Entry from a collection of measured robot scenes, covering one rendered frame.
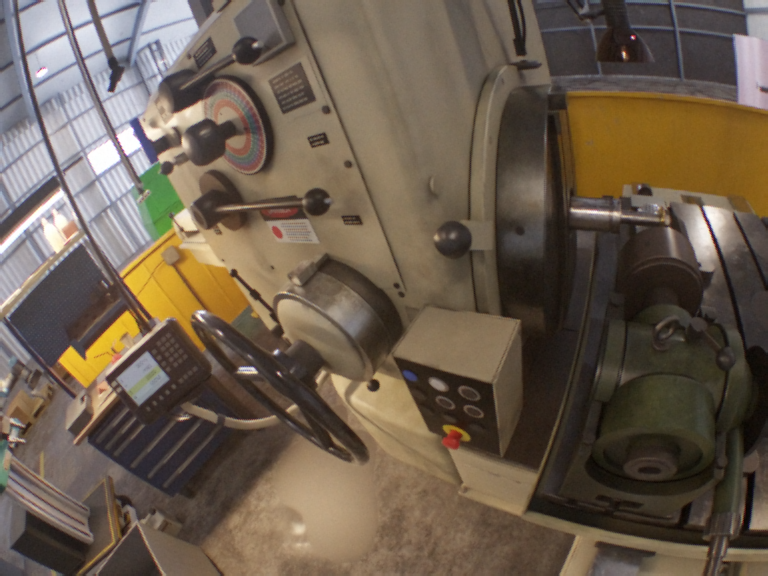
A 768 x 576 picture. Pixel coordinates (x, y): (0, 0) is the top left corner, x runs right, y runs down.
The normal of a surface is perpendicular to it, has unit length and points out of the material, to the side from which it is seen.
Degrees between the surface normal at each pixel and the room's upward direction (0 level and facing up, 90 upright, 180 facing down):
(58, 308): 90
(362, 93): 90
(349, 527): 0
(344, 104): 90
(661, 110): 90
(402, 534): 0
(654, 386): 21
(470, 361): 0
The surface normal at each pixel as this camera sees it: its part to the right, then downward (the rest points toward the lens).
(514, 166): -0.60, -0.04
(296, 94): -0.53, 0.65
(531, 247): -0.60, 0.40
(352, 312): 0.44, -0.35
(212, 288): 0.79, 0.12
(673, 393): -0.39, -0.76
